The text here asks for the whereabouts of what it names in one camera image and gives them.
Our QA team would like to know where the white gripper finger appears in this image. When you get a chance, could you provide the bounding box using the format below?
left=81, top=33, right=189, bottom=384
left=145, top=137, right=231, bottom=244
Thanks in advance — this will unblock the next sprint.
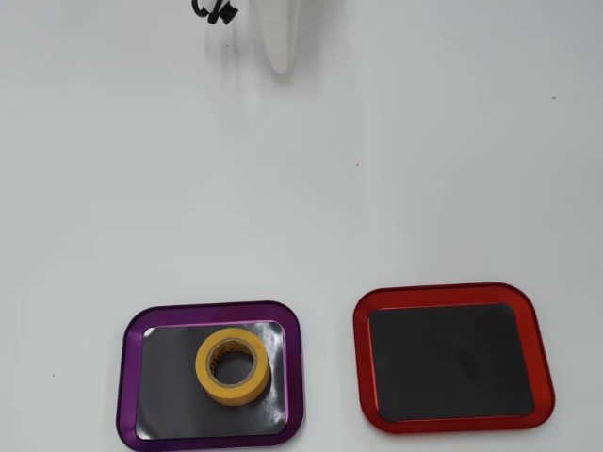
left=253, top=0, right=302, bottom=76

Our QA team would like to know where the yellow masking tape roll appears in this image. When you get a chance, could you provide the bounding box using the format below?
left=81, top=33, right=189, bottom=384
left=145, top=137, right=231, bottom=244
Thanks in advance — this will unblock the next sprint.
left=194, top=327, right=273, bottom=408

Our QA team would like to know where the purple metal tray dish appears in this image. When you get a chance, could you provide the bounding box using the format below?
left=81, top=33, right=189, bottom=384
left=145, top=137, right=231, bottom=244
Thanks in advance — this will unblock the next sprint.
left=114, top=299, right=306, bottom=452

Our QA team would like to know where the red metal tray dish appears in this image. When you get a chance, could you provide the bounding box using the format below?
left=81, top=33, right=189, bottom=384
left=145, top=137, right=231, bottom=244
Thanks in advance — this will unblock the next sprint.
left=351, top=282, right=557, bottom=436

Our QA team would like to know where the small black camera module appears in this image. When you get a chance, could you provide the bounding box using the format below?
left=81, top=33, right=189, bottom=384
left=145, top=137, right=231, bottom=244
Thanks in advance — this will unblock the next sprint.
left=207, top=2, right=240, bottom=26

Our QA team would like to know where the black cable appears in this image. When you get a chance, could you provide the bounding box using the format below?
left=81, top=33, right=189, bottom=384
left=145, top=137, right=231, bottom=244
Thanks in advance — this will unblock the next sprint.
left=190, top=0, right=216, bottom=21

